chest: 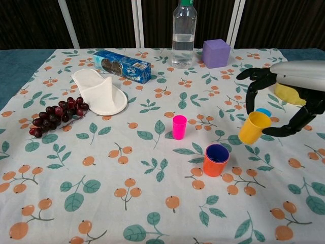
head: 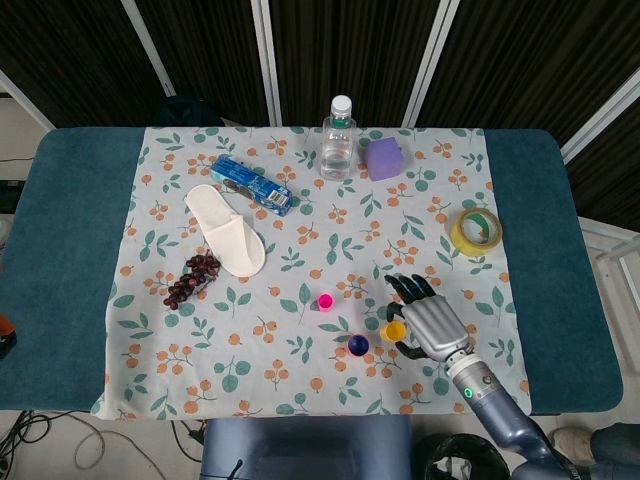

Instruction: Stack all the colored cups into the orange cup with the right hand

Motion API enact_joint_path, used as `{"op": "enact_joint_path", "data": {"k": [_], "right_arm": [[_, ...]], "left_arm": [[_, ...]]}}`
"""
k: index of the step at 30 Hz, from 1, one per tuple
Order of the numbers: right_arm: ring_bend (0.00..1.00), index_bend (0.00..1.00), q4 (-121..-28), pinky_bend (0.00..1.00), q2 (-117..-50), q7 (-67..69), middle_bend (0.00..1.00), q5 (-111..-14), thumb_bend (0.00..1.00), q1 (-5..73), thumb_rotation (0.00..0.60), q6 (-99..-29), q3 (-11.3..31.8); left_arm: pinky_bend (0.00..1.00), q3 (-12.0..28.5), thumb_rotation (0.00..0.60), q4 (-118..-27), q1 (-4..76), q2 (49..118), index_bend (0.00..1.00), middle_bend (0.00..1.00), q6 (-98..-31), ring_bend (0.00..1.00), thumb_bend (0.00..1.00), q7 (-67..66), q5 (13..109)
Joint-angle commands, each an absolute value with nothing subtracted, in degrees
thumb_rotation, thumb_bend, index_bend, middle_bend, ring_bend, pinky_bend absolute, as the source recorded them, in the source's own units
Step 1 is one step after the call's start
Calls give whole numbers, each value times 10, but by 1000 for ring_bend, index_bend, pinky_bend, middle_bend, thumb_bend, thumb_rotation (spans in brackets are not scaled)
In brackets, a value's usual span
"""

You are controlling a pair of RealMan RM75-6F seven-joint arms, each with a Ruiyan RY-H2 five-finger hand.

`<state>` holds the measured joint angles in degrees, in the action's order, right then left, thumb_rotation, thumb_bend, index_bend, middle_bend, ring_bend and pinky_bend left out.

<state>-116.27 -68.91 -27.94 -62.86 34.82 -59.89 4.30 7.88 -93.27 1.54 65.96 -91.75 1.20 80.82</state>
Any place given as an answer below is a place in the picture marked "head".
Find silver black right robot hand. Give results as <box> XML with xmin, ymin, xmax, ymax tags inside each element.
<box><xmin>383</xmin><ymin>272</ymin><xmax>472</xmax><ymax>363</ymax></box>

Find yellow plastic cup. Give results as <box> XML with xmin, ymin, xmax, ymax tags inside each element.
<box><xmin>379</xmin><ymin>320</ymin><xmax>406</xmax><ymax>343</ymax></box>

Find yellow packing tape roll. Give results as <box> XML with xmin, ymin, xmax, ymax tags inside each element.
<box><xmin>450</xmin><ymin>207</ymin><xmax>504</xmax><ymax>257</ymax></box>

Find black trash bag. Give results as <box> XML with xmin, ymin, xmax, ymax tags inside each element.
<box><xmin>424</xmin><ymin>433</ymin><xmax>511</xmax><ymax>480</ymax></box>

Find purple foam cube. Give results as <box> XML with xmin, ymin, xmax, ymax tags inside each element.
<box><xmin>363</xmin><ymin>138</ymin><xmax>405</xmax><ymax>181</ymax></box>

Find blue-grey robot torso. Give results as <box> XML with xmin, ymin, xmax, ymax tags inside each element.
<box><xmin>199</xmin><ymin>414</ymin><xmax>415</xmax><ymax>480</ymax></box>

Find white person shoe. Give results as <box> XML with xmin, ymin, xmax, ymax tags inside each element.
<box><xmin>551</xmin><ymin>426</ymin><xmax>597</xmax><ymax>465</ymax></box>

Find white metal rack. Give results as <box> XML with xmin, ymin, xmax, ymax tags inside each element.
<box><xmin>577</xmin><ymin>214</ymin><xmax>640</xmax><ymax>321</ymax></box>

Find floral fruit print tablecloth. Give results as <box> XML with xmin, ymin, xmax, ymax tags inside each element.
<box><xmin>89</xmin><ymin>125</ymin><xmax>532</xmax><ymax>421</ymax></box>

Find clear plastic water bottle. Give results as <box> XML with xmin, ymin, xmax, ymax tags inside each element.
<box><xmin>319</xmin><ymin>94</ymin><xmax>359</xmax><ymax>181</ymax></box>

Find white disposable slipper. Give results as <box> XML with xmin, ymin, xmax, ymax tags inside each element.
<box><xmin>183</xmin><ymin>183</ymin><xmax>267</xmax><ymax>278</ymax></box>

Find blue cookie box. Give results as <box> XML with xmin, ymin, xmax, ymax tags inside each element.
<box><xmin>208</xmin><ymin>153</ymin><xmax>294</xmax><ymax>217</ymax></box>

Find dark red grape bunch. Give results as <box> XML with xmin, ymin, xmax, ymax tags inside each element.
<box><xmin>163</xmin><ymin>252</ymin><xmax>222</xmax><ymax>310</ymax></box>

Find teal velvet table cover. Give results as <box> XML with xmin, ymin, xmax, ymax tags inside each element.
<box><xmin>0</xmin><ymin>127</ymin><xmax>625</xmax><ymax>416</ymax></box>

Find orange and black object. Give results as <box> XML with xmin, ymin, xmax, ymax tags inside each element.
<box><xmin>0</xmin><ymin>313</ymin><xmax>19</xmax><ymax>361</ymax></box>

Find white partition frame post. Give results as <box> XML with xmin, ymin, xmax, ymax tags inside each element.
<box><xmin>0</xmin><ymin>68</ymin><xmax>56</xmax><ymax>132</ymax></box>
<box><xmin>119</xmin><ymin>0</ymin><xmax>177</xmax><ymax>98</ymax></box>
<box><xmin>559</xmin><ymin>64</ymin><xmax>640</xmax><ymax>164</ymax></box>
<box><xmin>401</xmin><ymin>0</ymin><xmax>461</xmax><ymax>129</ymax></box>
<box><xmin>249</xmin><ymin>0</ymin><xmax>284</xmax><ymax>127</ymax></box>

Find grey floor cable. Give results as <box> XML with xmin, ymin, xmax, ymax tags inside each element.
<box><xmin>73</xmin><ymin>422</ymin><xmax>169</xmax><ymax>480</ymax></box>

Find black floor cable bundle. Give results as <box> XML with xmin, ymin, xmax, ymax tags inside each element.
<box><xmin>0</xmin><ymin>409</ymin><xmax>51</xmax><ymax>480</ymax></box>

